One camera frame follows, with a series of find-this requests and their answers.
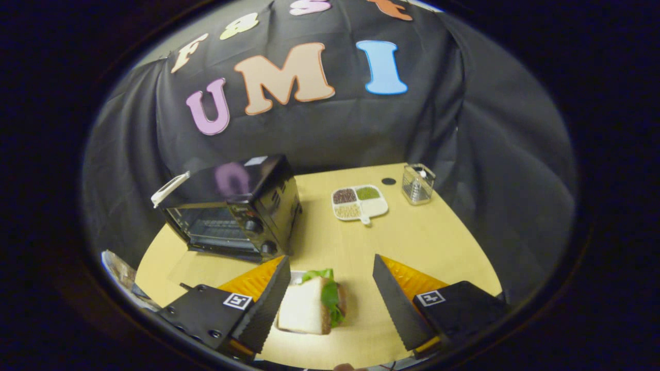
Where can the white plastic tray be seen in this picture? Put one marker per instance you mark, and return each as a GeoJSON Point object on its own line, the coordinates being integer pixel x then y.
{"type": "Point", "coordinates": [298, 276]}

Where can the white divided dish of grains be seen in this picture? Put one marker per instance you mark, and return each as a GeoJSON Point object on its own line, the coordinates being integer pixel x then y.
{"type": "Point", "coordinates": [361, 206]}

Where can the small black round disc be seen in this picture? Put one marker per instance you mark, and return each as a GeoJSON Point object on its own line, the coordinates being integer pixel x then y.
{"type": "Point", "coordinates": [388, 181]}

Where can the sandwich with lettuce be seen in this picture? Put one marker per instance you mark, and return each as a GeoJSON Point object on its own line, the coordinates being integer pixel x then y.
{"type": "Point", "coordinates": [304, 309]}

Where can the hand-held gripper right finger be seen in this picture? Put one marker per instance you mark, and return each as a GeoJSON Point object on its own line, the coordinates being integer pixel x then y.
{"type": "Point", "coordinates": [397, 309]}

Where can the crumpled clear plastic bag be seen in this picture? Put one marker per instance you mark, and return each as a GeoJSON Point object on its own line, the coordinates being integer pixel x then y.
{"type": "Point", "coordinates": [121, 273]}

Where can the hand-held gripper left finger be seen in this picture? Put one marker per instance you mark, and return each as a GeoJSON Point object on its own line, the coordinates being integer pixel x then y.
{"type": "Point", "coordinates": [268, 304]}

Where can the black toaster oven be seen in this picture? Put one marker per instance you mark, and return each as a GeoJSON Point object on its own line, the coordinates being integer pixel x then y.
{"type": "Point", "coordinates": [268, 206]}

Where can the clear mesh holder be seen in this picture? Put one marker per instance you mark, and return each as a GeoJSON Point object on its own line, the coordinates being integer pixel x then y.
{"type": "Point", "coordinates": [417, 185]}

